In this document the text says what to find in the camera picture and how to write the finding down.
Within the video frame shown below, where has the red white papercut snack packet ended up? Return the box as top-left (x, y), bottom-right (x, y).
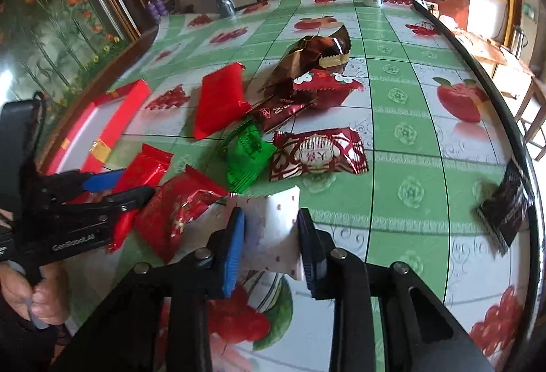
top-left (269, 127), bottom-right (369, 182)

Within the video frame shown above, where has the pink Lotso bear snack packet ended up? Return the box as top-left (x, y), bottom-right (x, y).
top-left (173, 185), bottom-right (304, 281)

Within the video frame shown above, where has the steel kettle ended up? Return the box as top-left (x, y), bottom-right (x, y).
top-left (510, 26), bottom-right (529, 59)

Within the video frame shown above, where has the red glossy snack packet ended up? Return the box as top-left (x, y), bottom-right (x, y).
top-left (106, 143), bottom-right (174, 253)

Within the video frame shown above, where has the brown gold snack bag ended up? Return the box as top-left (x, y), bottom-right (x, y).
top-left (261, 25), bottom-right (352, 97)

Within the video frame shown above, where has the person left hand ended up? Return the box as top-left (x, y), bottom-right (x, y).
top-left (1, 261), bottom-right (70, 325)

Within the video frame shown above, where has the dark red snack packet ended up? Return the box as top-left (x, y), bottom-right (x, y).
top-left (249, 96), bottom-right (311, 133)

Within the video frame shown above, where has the red flower snack packet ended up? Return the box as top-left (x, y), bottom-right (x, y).
top-left (292, 69), bottom-right (364, 111)

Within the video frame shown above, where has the red shallow gift box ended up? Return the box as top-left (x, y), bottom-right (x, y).
top-left (45, 79), bottom-right (152, 175)

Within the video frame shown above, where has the purple spray can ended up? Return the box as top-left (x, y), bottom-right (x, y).
top-left (155, 0), bottom-right (169, 16)
top-left (146, 1), bottom-right (161, 24)

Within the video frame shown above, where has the green snack packet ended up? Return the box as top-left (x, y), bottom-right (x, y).
top-left (220, 118), bottom-right (277, 194)

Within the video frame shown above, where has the green fruit pattern tablecloth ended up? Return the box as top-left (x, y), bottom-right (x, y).
top-left (104, 0), bottom-right (533, 371)

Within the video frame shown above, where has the red gold patterned snack packet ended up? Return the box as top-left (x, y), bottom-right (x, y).
top-left (134, 165), bottom-right (229, 264)

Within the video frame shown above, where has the plain red snack packet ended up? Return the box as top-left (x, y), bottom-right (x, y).
top-left (193, 63), bottom-right (251, 140)

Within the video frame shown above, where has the black snack packet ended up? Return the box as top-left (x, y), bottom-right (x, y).
top-left (477, 159), bottom-right (535, 256)

